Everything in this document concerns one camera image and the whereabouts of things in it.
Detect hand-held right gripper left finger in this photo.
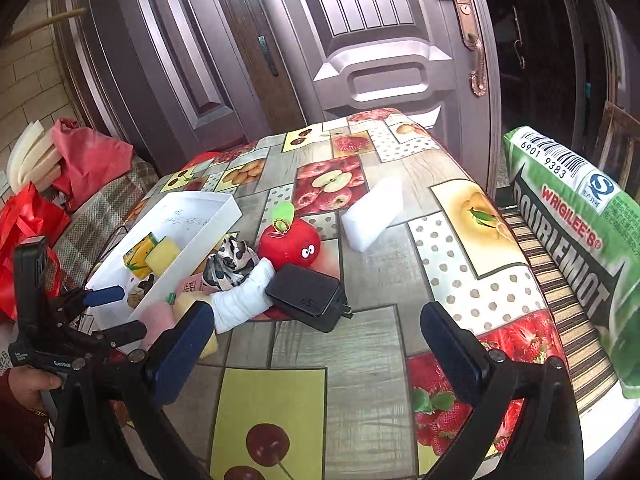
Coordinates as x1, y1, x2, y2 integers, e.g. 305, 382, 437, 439
50, 301, 216, 480

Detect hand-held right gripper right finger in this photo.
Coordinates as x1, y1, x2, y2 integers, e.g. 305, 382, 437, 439
420, 301, 586, 480

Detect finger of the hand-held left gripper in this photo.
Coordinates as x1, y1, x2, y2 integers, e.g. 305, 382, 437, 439
65, 320, 148, 350
50, 285, 127, 313

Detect pink and yellow sponge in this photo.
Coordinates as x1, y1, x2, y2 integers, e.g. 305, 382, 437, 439
172, 291, 221, 358

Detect pink soft sponge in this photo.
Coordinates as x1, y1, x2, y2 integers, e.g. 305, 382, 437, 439
140, 300, 183, 351

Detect white bag with fruit print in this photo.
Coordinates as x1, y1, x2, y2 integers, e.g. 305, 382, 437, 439
85, 192, 242, 343

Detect red apple plush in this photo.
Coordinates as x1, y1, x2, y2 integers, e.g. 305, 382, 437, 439
257, 202, 322, 267

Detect white foam block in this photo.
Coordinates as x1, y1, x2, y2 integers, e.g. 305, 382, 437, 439
341, 176, 405, 252

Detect person's left forearm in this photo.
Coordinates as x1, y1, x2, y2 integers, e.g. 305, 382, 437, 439
0, 374, 53, 480

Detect brown soft toy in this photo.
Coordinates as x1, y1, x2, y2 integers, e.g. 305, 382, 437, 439
127, 275, 156, 308

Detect person's left hand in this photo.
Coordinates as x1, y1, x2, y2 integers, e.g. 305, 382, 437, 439
7, 367, 63, 417

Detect pink small packet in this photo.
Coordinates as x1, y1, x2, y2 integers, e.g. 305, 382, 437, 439
176, 272, 211, 301

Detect yellow drink packet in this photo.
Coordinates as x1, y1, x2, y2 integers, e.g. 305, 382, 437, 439
122, 232, 156, 281

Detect white plastic packet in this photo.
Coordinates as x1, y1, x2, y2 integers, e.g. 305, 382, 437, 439
210, 258, 277, 333

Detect black and white scrunchie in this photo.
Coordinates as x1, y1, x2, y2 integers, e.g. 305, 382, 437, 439
202, 236, 261, 291

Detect red plastic bag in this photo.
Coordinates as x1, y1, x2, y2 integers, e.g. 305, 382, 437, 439
0, 183, 71, 321

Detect plaid blanket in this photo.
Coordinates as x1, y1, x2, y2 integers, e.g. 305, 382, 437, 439
52, 160, 161, 281

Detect fruit print tablecloth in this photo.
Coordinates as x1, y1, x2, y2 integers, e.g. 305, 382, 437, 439
85, 107, 571, 480

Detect black power charger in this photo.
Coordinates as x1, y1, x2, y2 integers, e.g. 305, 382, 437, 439
265, 263, 355, 333

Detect pink plastic bag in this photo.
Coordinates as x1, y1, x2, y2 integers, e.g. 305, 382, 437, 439
50, 118, 133, 211

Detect cream foam strips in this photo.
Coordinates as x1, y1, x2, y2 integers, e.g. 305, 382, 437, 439
7, 121, 66, 193

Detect green printed pillow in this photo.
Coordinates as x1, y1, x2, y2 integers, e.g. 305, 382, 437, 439
502, 126, 640, 401

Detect grey panelled door leaf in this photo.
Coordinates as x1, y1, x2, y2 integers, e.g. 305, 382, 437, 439
52, 0, 271, 163

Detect wooden chair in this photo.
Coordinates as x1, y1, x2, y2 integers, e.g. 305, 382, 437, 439
592, 100, 640, 196

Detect wooden stick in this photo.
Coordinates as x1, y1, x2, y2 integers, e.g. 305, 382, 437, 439
7, 7, 87, 41

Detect grey metal door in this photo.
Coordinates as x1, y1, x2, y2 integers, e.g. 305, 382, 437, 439
245, 0, 503, 191

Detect brown wooden door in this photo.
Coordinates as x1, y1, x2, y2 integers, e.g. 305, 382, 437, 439
205, 0, 306, 133

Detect dark door handle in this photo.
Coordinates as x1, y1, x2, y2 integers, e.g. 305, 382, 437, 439
257, 35, 279, 77

